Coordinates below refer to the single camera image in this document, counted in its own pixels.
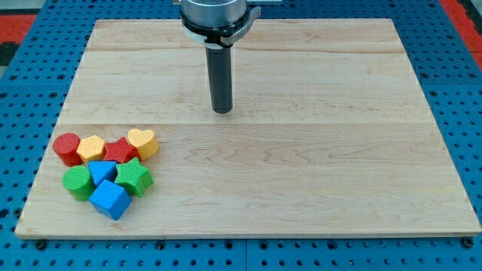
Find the yellow heart block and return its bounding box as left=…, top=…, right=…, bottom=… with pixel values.
left=127, top=129, right=160, bottom=160

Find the red cylinder block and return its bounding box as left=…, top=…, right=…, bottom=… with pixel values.
left=53, top=132, right=83, bottom=167

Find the wooden board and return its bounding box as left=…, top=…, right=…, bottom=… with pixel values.
left=16, top=19, right=481, bottom=239

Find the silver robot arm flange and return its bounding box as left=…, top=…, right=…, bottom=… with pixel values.
left=172, top=0, right=282, bottom=50

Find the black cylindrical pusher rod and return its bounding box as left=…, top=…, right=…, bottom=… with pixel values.
left=206, top=47, right=233, bottom=114

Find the blue triangle block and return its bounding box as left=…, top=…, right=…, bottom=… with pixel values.
left=87, top=161, right=117, bottom=187

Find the green cylinder block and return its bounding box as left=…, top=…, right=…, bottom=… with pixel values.
left=62, top=166, right=96, bottom=202

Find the yellow hexagon block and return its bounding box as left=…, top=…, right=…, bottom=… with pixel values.
left=77, top=135, right=105, bottom=163

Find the red star block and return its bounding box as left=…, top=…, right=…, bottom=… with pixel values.
left=103, top=137, right=140, bottom=163

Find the blue cube block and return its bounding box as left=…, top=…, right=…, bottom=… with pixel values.
left=88, top=181, right=132, bottom=221

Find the green star block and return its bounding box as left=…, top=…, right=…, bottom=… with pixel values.
left=114, top=157, right=154, bottom=198

